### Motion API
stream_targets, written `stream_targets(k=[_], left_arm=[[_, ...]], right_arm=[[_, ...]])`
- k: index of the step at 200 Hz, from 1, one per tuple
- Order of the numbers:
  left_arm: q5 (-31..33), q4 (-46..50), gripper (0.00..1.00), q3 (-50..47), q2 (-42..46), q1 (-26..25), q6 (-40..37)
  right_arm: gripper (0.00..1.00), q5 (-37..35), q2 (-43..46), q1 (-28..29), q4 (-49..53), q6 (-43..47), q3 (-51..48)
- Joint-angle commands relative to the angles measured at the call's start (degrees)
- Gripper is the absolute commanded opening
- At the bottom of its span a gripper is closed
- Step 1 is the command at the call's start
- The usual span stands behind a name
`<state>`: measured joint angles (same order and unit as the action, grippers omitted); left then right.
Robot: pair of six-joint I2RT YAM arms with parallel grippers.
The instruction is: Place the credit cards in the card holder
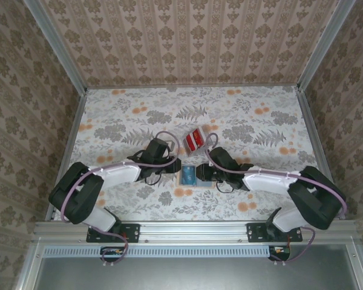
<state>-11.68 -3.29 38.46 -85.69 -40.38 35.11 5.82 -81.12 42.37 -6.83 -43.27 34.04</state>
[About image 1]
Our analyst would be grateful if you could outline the white slotted cable duct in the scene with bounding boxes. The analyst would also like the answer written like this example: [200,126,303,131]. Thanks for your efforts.
[43,245,291,259]

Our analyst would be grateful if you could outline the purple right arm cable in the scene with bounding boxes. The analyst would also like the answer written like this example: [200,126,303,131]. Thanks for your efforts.
[203,132,349,267]

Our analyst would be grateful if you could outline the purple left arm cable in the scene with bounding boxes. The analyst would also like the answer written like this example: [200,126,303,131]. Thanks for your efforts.
[61,130,178,268]

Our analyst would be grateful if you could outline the thin black left gripper cable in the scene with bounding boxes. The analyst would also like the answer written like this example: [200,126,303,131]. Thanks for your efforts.
[144,173,164,186]

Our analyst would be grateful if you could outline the blue card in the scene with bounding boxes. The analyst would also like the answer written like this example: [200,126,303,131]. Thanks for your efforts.
[181,165,196,186]

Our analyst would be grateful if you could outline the aluminium frame bar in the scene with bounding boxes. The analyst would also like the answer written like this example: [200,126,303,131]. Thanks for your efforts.
[15,238,46,290]
[344,241,363,290]

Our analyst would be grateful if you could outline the aluminium frame post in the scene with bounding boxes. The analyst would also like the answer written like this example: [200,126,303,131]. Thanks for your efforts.
[23,0,89,95]
[296,0,357,91]

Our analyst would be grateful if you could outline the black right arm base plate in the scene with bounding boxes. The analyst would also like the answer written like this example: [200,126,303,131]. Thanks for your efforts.
[247,222,303,243]

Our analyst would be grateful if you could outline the aluminium table edge rail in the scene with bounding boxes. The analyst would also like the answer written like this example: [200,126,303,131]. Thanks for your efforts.
[45,89,89,223]
[296,87,345,221]

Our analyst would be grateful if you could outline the red gold-print card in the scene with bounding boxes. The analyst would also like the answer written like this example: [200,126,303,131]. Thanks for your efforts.
[184,129,206,151]

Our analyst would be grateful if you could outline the floral patterned table cover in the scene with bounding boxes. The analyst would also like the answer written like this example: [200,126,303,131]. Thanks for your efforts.
[53,85,336,222]

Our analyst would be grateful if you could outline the grey metal panel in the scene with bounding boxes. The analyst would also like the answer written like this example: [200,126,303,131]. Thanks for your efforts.
[33,244,361,290]

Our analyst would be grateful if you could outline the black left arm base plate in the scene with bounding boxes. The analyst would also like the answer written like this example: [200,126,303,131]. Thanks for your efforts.
[86,222,141,243]

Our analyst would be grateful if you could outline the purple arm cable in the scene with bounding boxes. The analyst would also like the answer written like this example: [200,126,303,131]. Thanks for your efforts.
[203,132,349,267]
[61,130,178,268]

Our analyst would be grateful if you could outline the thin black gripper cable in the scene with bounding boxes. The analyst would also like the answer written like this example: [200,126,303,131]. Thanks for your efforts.
[216,178,240,195]
[144,173,164,186]

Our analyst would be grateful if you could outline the thin black right gripper cable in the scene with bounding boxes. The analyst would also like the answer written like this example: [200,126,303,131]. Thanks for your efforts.
[216,178,240,195]

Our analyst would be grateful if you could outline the black connector board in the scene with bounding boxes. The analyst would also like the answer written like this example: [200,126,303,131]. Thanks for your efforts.
[268,245,292,262]
[100,246,125,263]

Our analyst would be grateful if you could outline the long aluminium frame rail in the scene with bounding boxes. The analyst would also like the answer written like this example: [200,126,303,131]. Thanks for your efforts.
[32,220,361,246]

